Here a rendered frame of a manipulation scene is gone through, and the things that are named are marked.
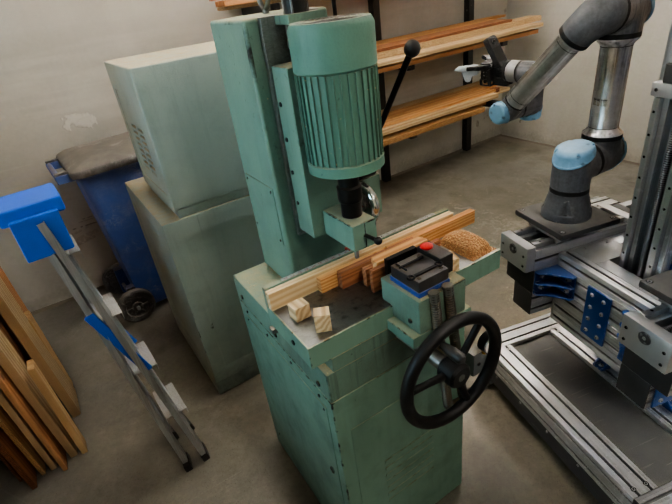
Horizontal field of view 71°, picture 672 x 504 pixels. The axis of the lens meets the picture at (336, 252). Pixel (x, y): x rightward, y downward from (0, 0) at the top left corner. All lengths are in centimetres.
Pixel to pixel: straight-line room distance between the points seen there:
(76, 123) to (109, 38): 52
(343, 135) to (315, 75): 13
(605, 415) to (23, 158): 305
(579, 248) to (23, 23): 281
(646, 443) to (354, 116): 138
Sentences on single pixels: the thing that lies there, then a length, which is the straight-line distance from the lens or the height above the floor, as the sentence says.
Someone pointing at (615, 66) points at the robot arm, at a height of 126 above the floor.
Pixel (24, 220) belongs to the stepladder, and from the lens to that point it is 148.
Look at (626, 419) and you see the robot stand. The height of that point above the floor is 21.
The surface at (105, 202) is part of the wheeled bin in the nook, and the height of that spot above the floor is 74.
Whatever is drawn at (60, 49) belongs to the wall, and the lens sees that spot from 314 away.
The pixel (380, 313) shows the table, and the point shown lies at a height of 90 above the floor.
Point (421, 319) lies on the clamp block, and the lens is 105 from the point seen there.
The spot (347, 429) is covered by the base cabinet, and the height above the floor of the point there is 60.
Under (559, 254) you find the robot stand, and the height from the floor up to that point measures 72.
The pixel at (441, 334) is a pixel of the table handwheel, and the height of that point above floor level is 94.
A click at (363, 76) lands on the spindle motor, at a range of 98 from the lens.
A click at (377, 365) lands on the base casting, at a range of 118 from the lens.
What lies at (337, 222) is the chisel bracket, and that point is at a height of 106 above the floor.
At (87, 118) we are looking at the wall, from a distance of 318.
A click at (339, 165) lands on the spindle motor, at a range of 101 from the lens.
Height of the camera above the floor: 157
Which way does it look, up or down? 30 degrees down
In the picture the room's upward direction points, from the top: 8 degrees counter-clockwise
